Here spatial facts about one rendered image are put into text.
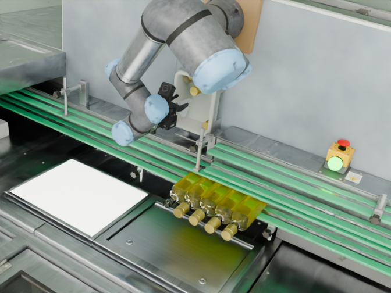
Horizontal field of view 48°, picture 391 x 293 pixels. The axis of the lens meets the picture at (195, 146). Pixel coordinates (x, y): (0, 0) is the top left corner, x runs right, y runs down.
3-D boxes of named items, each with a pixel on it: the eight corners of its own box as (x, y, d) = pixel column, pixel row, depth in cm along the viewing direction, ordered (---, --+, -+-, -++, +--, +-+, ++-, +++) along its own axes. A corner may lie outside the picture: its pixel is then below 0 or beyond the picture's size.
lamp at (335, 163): (327, 165, 144) (324, 169, 142) (331, 153, 142) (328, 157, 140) (341, 170, 142) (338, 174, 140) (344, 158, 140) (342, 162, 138)
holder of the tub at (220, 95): (181, 128, 180) (171, 135, 174) (188, 64, 167) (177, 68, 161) (218, 142, 173) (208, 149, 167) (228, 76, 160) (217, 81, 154)
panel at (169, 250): (71, 161, 188) (3, 197, 162) (71, 155, 187) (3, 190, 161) (263, 252, 151) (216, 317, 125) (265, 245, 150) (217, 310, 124)
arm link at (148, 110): (137, 87, 123) (116, 106, 130) (160, 120, 123) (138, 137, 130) (153, 79, 129) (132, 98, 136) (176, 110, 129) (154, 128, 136)
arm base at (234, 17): (210, -11, 147) (195, -8, 140) (249, 4, 143) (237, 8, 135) (199, 32, 155) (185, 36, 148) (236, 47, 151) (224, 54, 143)
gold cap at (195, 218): (195, 216, 143) (187, 222, 140) (195, 207, 141) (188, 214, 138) (204, 220, 142) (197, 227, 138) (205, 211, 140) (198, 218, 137)
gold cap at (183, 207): (179, 208, 145) (172, 215, 142) (181, 200, 144) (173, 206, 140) (188, 213, 144) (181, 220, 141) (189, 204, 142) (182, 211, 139)
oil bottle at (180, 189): (198, 175, 167) (166, 201, 151) (200, 163, 165) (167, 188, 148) (211, 181, 165) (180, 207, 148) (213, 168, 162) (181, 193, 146)
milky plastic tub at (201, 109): (181, 117, 177) (170, 124, 171) (187, 64, 167) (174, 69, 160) (219, 131, 170) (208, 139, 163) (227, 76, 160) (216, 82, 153)
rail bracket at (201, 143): (203, 161, 163) (185, 175, 153) (209, 120, 155) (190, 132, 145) (210, 163, 162) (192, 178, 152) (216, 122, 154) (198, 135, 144)
